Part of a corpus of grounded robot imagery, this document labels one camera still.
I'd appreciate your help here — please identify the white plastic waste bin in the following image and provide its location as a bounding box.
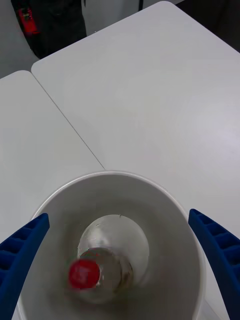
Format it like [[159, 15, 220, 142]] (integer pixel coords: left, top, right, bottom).
[[14, 170, 209, 320]]

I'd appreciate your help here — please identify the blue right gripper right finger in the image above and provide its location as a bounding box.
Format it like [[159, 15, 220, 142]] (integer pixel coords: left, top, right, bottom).
[[187, 208, 240, 320]]

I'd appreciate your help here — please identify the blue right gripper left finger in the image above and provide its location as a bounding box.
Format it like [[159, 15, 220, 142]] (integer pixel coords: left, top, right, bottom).
[[0, 212, 51, 320]]

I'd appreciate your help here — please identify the clear plastic bottle red cap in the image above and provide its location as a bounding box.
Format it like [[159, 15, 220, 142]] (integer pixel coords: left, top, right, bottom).
[[65, 246, 135, 297]]

